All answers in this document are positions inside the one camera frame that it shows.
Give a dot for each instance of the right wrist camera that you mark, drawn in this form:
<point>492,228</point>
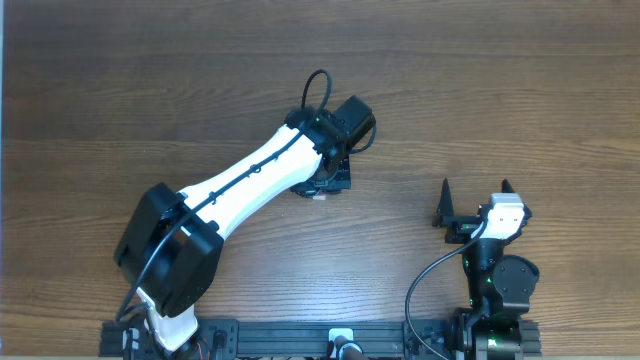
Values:
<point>504,215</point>

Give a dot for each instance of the mounting rail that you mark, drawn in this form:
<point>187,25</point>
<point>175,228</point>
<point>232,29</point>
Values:
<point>290,339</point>

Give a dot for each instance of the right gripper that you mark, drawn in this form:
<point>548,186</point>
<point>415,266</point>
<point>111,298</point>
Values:
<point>462,230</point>

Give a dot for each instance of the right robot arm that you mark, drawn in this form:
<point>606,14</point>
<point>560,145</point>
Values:
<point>515,280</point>

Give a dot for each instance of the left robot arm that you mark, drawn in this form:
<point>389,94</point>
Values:
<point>260,175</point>

